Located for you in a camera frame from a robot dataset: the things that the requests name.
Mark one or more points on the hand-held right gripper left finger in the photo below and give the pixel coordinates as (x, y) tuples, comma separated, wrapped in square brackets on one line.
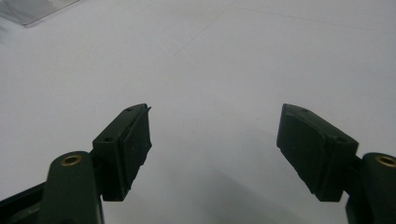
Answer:
[(124, 152)]

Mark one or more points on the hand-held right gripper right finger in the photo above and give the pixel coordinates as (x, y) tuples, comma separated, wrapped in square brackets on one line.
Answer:
[(317, 152)]

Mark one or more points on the clear plastic tray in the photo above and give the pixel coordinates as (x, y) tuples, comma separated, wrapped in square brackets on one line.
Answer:
[(34, 11)]

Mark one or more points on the white table mat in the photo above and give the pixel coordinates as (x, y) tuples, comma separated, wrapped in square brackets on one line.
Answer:
[(218, 77)]

